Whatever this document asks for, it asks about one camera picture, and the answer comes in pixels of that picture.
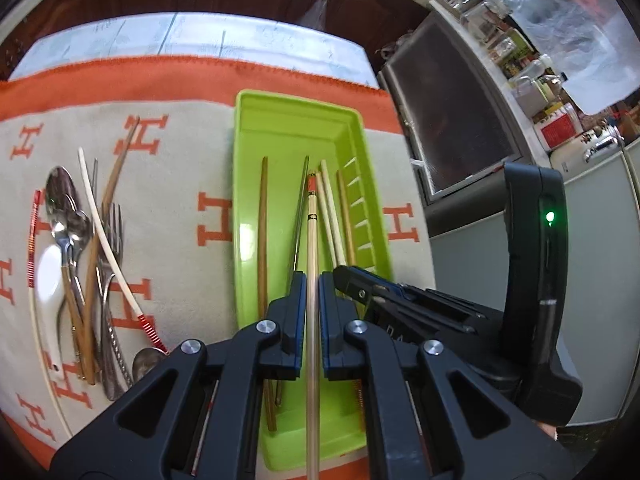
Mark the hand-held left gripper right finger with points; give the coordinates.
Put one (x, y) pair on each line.
(326, 315)

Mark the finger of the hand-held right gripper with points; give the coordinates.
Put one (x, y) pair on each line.
(360, 291)
(420, 292)

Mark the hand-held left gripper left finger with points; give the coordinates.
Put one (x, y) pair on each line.
(300, 315)

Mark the brown wooden chopstick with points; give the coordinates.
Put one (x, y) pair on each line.
(75, 320)
(262, 260)
(116, 170)

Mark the metal chopstick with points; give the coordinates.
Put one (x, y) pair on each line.
(300, 215)

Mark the green plastic tray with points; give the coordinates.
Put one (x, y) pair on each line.
(280, 150)

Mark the metal soup spoon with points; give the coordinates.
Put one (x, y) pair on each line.
(145, 362)

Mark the metal fork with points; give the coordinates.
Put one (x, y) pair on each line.
(115, 230)
(105, 260)

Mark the small metal spoon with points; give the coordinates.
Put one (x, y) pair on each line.
(79, 222)
(59, 234)

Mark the white ceramic spoon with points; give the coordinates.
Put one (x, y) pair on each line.
(47, 275)

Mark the large metal spoon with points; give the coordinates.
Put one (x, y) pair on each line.
(61, 190)

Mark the white chrome appliance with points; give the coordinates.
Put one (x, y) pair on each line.
(585, 147)

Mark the red label jar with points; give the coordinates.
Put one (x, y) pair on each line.
(557, 127)

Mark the black oven door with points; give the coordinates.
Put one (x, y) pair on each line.
(450, 110)

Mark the clear plastic bottle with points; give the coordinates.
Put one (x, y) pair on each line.
(532, 85)

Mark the orange patterned blanket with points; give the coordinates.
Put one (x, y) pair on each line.
(175, 170)

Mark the green box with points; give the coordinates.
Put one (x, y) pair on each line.
(511, 55)

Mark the large clear plastic bag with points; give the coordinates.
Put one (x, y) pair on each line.
(575, 35)

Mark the glass pitcher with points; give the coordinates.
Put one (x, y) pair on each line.
(485, 15)

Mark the light blue tablecloth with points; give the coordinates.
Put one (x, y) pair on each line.
(200, 35)

